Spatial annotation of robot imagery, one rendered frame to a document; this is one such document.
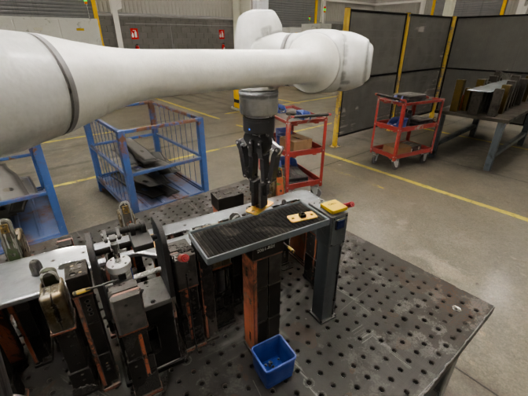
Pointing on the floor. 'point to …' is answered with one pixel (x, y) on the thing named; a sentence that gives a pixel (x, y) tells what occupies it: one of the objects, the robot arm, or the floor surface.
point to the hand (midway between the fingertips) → (259, 193)
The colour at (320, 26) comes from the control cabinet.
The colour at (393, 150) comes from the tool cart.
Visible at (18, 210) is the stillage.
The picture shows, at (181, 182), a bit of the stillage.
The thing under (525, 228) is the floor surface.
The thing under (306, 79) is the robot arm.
